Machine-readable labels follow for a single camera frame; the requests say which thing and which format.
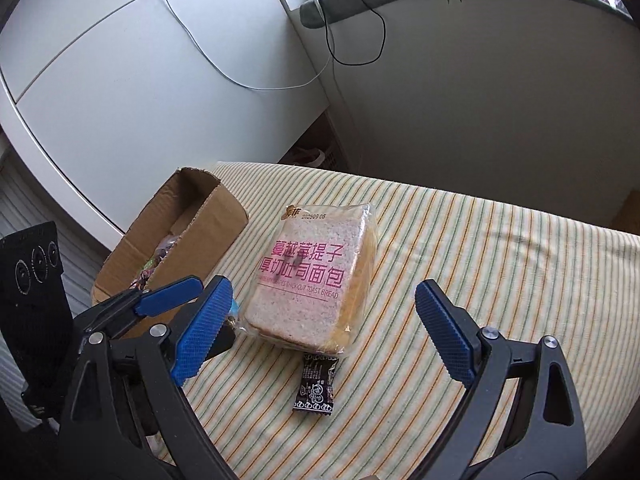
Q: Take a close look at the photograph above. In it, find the black cable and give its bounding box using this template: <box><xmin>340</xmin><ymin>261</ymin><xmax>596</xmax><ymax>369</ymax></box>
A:
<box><xmin>304</xmin><ymin>0</ymin><xmax>388</xmax><ymax>68</ymax></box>

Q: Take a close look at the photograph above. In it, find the white cabinet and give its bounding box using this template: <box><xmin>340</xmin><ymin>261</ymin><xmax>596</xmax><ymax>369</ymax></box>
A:
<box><xmin>1</xmin><ymin>0</ymin><xmax>328</xmax><ymax>248</ymax></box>

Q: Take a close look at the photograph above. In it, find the brown cardboard box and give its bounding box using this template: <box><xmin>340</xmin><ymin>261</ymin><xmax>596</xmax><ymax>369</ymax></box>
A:
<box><xmin>91</xmin><ymin>167</ymin><xmax>248</xmax><ymax>304</ymax></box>

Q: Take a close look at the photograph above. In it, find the red chocolate cake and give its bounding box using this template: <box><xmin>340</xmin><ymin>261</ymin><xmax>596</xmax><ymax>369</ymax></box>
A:
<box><xmin>130</xmin><ymin>235</ymin><xmax>180</xmax><ymax>290</ymax></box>

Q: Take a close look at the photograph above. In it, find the packaged sliced bread loaf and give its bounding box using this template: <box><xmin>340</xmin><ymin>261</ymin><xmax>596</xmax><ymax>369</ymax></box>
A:
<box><xmin>239</xmin><ymin>203</ymin><xmax>378</xmax><ymax>358</ymax></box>

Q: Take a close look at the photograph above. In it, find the black small snack packet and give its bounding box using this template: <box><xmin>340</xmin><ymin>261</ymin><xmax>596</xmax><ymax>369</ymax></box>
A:
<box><xmin>293</xmin><ymin>353</ymin><xmax>340</xmax><ymax>416</ymax></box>

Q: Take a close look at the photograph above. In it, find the colourful jelly candy bag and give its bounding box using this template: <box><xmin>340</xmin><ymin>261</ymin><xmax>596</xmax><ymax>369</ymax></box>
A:
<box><xmin>224</xmin><ymin>298</ymin><xmax>240</xmax><ymax>330</ymax></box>

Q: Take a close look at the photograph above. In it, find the striped tablecloth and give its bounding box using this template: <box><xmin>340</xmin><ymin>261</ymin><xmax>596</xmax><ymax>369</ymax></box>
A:
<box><xmin>163</xmin><ymin>162</ymin><xmax>639</xmax><ymax>479</ymax></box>

